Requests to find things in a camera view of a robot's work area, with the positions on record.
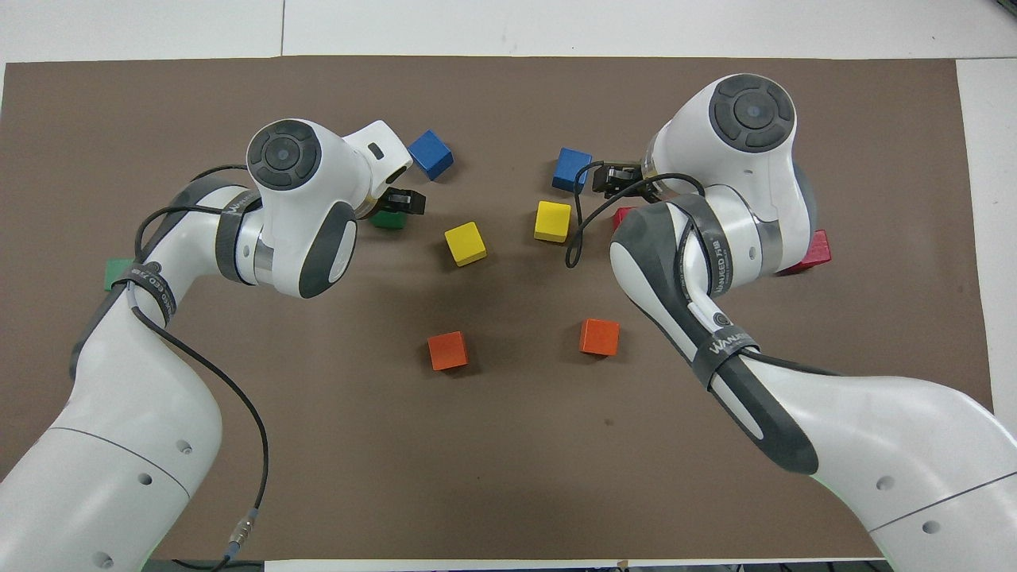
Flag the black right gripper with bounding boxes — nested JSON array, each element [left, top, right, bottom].
[[592, 162, 662, 200]]

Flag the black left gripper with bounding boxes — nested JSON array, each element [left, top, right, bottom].
[[367, 188, 428, 220]]

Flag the blue wooden cube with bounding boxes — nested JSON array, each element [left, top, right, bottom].
[[408, 129, 454, 181], [552, 147, 594, 194]]

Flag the yellow wooden cube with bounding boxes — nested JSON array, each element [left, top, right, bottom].
[[444, 222, 488, 267], [534, 200, 573, 243]]

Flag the orange wooden cube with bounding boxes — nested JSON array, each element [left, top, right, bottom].
[[427, 331, 469, 372], [579, 319, 621, 358]]

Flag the brown table mat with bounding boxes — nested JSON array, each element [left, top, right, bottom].
[[0, 56, 1006, 561]]

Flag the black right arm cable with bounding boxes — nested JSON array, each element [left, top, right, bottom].
[[566, 163, 708, 269]]

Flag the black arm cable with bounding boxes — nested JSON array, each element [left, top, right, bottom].
[[131, 163, 271, 571], [566, 163, 708, 269]]

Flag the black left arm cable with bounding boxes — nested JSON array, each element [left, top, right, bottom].
[[131, 163, 271, 571]]

